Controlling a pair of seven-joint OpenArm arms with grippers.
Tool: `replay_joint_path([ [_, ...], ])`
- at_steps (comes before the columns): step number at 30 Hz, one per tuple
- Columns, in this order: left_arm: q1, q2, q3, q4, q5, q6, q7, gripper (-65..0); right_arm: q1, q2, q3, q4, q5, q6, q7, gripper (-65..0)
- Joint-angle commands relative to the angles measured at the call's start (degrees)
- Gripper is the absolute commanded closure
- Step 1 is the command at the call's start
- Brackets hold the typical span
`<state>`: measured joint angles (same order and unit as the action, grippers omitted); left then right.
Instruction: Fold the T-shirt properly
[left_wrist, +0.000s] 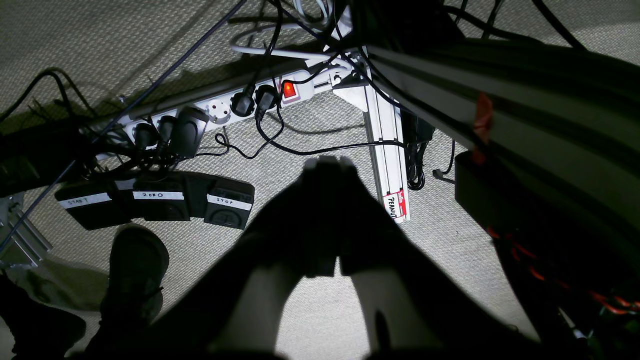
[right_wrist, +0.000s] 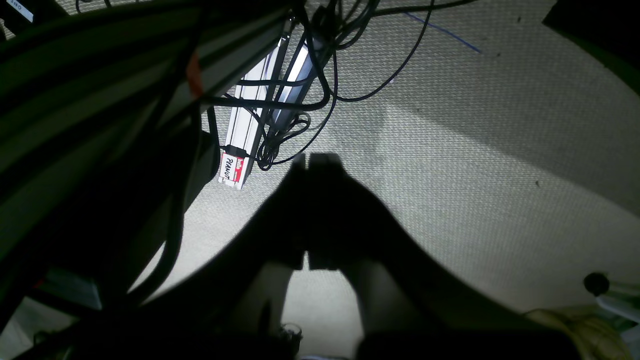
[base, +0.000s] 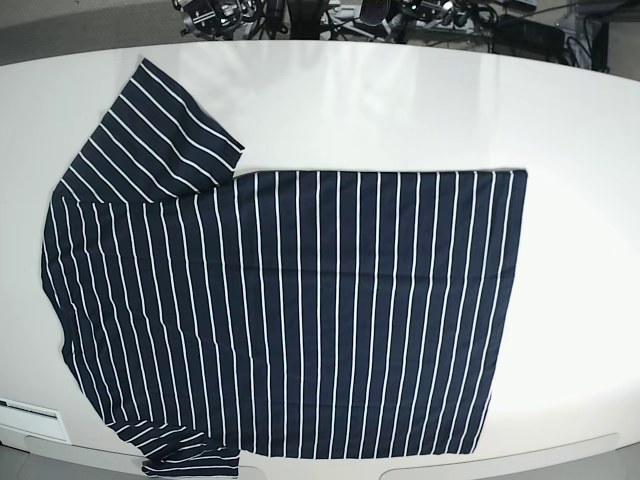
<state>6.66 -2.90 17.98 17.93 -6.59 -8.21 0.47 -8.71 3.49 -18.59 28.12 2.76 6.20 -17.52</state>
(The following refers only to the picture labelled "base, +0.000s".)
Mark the navy white striped T-shirt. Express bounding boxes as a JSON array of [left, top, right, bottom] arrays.
[[41, 60, 528, 478]]

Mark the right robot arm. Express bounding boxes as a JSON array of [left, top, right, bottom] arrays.
[[172, 0, 243, 37]]

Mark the black box on floor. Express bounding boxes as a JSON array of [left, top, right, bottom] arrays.
[[492, 14, 565, 56]]

